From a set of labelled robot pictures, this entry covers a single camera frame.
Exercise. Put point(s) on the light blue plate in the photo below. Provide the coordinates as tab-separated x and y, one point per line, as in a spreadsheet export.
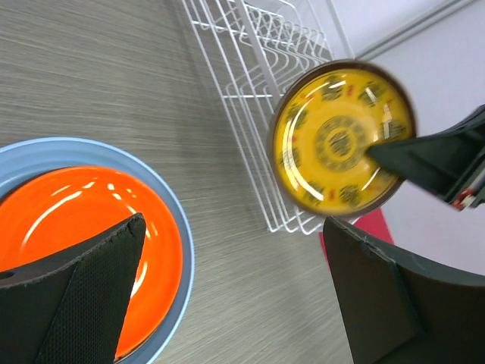
22	162

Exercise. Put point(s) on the white wire dish rack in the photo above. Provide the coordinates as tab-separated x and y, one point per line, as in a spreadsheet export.
255	51

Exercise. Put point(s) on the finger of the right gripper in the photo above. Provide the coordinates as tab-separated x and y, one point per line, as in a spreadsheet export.
448	164

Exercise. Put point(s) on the yellow patterned plate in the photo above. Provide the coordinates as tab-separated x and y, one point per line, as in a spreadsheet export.
322	128

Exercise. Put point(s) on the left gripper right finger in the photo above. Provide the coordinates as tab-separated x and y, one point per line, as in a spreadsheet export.
399	307

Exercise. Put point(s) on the orange plate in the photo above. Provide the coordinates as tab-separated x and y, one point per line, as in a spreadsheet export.
70	205

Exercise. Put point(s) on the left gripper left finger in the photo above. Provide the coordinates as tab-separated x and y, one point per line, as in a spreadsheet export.
70	306

